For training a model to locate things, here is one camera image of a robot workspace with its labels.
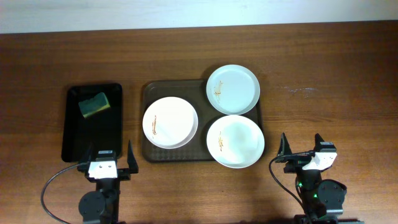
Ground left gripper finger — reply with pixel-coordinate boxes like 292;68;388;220
80;142;93;164
127;140;139;170

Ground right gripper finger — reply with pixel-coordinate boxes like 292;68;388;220
313;133;324;152
277;133;292;157

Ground green yellow sponge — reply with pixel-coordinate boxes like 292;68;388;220
78;92;110;118

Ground pinkish white plate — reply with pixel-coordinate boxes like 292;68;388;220
142;96;198;149

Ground light blue plate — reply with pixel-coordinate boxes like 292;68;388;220
206;65;261;114

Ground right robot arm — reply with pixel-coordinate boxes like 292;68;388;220
269;133;361;224

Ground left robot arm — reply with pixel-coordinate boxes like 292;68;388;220
78;143;139;224

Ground small black tray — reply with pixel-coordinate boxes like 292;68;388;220
61;83;123;162

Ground brown plastic serving tray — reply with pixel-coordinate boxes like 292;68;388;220
141;79;264;164

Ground right black cable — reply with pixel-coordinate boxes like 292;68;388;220
268;151;315;224

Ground black cable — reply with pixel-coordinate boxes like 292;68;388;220
268;151;315;224
40;162;90;224

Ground left black cable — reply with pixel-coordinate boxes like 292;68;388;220
40;162;90;224

